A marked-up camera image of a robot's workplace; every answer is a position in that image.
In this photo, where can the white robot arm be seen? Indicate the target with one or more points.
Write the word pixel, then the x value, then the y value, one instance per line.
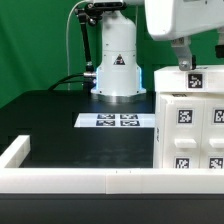
pixel 118 78

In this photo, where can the white cabinet body box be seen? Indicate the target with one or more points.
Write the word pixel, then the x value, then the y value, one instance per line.
pixel 159 123

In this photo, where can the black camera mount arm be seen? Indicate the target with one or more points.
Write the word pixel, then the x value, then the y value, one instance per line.
pixel 87 16

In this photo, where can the white obstacle fence frame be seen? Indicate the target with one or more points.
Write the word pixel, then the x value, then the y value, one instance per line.
pixel 16 179

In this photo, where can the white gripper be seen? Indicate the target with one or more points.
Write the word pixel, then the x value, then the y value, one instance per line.
pixel 172 19

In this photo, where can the white cabinet top block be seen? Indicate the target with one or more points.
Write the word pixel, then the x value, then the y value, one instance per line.
pixel 205 78

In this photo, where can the white cabinet door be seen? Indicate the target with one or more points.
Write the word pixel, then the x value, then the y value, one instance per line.
pixel 213 133
pixel 182 132

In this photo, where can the white base tag plate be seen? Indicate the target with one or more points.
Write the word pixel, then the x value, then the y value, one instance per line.
pixel 115 120

